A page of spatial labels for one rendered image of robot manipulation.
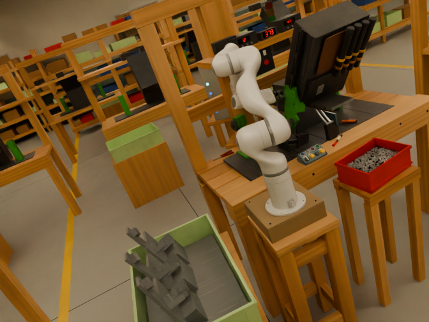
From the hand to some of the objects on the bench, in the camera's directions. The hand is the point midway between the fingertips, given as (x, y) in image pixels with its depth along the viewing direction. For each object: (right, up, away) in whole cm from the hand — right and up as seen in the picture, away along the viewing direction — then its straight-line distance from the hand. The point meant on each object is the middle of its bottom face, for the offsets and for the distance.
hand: (279, 96), depth 205 cm
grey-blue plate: (+35, -23, +3) cm, 42 cm away
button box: (+17, -42, -14) cm, 47 cm away
